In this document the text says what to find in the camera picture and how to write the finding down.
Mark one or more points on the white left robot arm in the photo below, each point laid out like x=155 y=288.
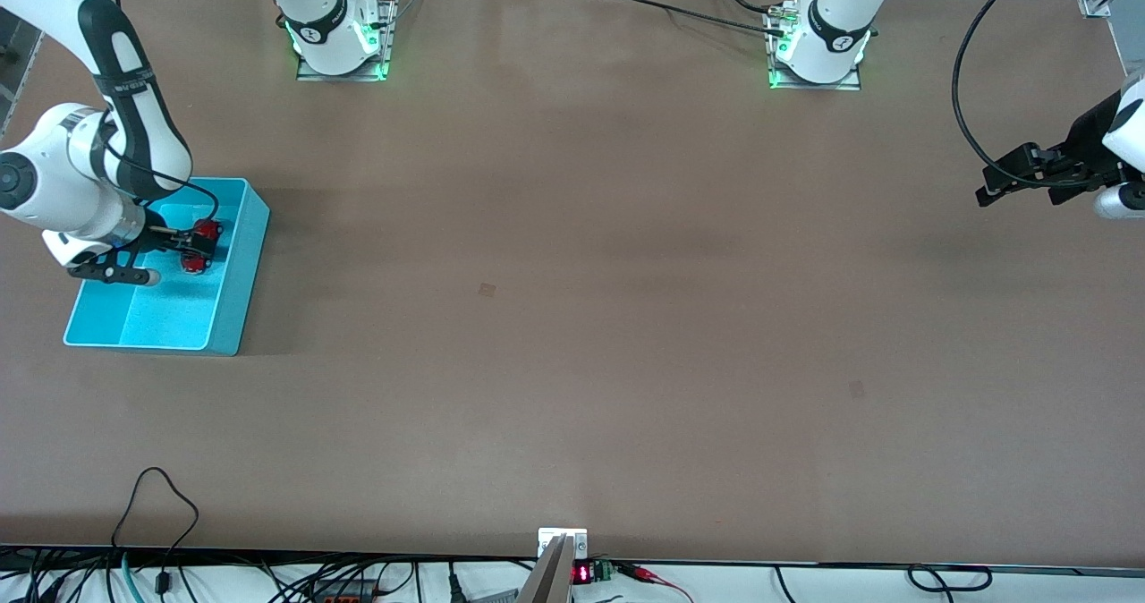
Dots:
x=836 y=39

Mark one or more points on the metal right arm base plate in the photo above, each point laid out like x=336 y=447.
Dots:
x=386 y=30

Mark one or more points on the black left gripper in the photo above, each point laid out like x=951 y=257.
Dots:
x=1090 y=135

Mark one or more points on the red digit display module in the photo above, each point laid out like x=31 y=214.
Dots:
x=590 y=573

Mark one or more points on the red beetle toy car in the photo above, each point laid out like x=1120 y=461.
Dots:
x=193 y=265

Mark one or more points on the grey camera mount bar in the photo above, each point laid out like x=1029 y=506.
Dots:
x=547 y=581

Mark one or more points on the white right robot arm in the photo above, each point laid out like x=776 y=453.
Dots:
x=63 y=187

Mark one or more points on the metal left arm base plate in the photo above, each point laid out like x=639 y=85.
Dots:
x=850 y=82

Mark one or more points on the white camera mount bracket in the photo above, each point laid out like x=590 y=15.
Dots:
x=550 y=536

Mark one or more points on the blue plastic box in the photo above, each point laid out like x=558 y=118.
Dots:
x=179 y=312

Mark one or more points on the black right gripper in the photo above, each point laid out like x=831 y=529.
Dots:
x=164 y=239

